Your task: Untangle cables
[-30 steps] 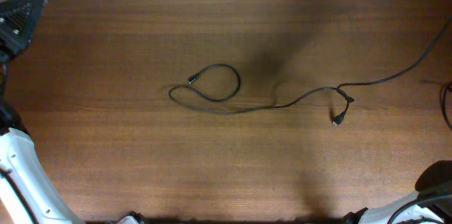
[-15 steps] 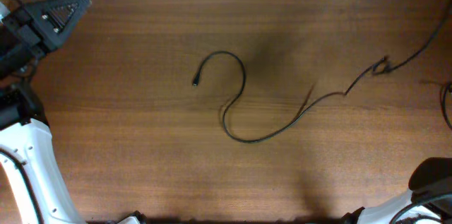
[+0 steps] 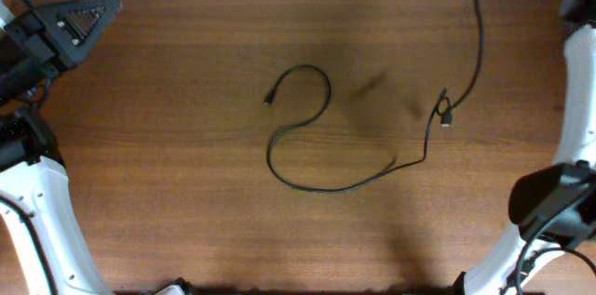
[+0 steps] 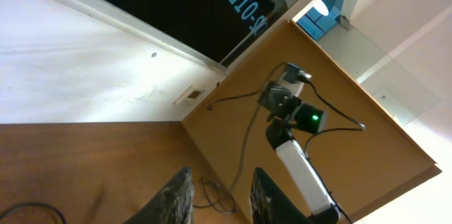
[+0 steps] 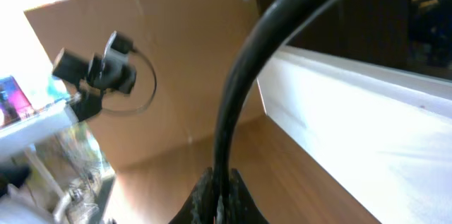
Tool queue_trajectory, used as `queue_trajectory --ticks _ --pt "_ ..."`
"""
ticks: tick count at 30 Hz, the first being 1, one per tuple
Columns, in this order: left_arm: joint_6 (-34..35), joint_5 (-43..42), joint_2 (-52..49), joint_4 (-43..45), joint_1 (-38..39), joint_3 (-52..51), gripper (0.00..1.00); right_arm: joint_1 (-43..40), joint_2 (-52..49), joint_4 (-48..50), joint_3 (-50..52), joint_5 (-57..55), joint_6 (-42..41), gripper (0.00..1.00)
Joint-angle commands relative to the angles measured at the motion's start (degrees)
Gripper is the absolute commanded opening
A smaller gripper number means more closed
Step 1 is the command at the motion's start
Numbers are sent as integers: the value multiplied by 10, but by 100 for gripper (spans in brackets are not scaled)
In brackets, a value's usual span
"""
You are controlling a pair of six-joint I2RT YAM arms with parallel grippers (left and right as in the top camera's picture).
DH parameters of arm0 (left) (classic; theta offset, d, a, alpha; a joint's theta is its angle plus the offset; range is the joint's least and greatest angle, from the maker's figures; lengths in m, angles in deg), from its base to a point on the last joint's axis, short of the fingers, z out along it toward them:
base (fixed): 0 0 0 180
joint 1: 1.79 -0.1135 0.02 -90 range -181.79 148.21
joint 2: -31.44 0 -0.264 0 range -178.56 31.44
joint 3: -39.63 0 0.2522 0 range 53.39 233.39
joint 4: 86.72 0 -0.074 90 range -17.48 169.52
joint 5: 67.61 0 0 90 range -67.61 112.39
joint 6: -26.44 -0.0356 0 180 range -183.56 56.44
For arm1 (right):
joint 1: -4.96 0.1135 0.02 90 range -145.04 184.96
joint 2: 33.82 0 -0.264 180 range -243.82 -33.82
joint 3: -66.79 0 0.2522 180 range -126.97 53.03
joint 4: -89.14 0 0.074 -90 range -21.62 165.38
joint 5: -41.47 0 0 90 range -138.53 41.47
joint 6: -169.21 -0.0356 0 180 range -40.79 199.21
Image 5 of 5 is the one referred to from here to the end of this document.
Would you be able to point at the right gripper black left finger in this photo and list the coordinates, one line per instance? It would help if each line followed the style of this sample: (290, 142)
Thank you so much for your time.
(199, 208)

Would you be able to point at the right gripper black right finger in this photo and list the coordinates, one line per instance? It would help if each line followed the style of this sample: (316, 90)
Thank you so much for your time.
(241, 208)

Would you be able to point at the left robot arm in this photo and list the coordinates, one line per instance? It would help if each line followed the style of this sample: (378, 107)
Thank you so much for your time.
(91, 80)

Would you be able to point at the pink screen tablet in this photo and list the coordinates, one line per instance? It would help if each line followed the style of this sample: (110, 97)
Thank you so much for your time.
(15, 106)

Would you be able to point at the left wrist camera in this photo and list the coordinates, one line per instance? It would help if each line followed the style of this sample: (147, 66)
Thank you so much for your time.
(120, 43)

